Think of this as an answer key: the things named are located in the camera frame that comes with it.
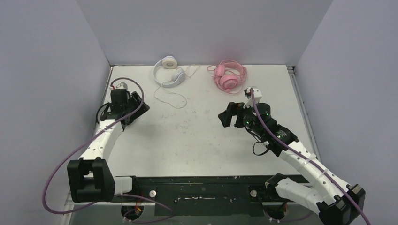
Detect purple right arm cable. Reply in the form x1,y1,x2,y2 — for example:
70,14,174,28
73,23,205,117
250,88,372,225

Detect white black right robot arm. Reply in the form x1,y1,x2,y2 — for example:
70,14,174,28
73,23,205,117
218,102,366,225

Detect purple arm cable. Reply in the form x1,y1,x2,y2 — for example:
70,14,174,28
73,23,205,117
42,77,173,224
250,88,372,225

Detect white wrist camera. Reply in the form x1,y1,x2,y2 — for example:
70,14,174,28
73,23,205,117
109,82,128,90
244,86,262,108

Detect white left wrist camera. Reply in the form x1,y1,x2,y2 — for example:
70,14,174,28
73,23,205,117
109,82,128,90

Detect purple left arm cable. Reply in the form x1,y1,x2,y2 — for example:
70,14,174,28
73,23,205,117
42,77,173,224

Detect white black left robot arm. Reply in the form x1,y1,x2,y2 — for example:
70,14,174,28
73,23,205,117
67,89,150,203

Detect pink headphones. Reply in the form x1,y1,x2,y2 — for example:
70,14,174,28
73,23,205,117
207,60,247,95

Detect black white headphones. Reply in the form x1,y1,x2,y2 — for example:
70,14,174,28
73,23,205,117
95,102,111,124

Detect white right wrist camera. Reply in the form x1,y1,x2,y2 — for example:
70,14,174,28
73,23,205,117
244,86,262,108

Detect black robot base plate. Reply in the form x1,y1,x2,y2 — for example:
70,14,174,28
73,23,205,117
79,175,312,217

